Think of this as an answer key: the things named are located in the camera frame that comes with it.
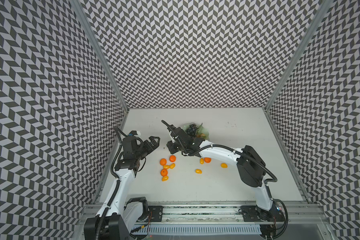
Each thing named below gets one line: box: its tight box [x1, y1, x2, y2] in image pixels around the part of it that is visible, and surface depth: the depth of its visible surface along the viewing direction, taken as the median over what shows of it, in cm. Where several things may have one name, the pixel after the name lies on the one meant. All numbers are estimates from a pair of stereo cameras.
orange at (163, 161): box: [159, 158, 167, 166], surface depth 91 cm
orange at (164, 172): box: [160, 168, 168, 177], surface depth 86 cm
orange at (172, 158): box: [169, 155, 176, 163], surface depth 92 cm
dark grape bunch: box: [185, 122, 198, 140], surface depth 98 cm
